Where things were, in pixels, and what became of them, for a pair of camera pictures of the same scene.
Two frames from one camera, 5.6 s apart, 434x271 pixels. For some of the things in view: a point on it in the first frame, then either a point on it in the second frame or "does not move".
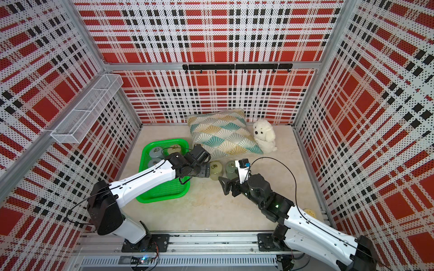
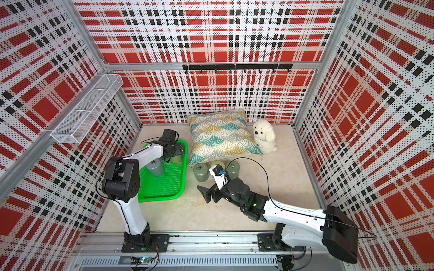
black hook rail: (257, 66) does not move
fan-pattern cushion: (223, 133) does not move
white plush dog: (264, 135) does not move
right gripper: (236, 184) to (214, 190)
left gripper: (204, 171) to (179, 150)
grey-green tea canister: (231, 170) does not move
